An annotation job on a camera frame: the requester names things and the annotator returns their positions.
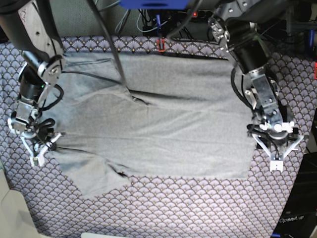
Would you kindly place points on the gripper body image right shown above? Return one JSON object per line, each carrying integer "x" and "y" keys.
{"x": 282, "y": 137}

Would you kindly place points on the white board at corner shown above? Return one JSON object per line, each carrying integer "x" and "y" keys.
{"x": 15, "y": 219}

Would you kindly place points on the fan-patterned purple tablecloth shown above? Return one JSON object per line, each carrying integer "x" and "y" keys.
{"x": 151, "y": 207}

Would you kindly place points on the black OpenArm box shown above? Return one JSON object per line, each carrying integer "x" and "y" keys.
{"x": 301, "y": 198}

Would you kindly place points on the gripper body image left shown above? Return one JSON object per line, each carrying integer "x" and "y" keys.
{"x": 24, "y": 122}

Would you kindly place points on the red black table clamp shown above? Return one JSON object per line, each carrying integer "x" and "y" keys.
{"x": 161, "y": 45}

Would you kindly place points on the black power strip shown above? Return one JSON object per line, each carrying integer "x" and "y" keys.
{"x": 202, "y": 14}

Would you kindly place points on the light grey T-shirt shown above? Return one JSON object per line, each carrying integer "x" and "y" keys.
{"x": 174, "y": 117}

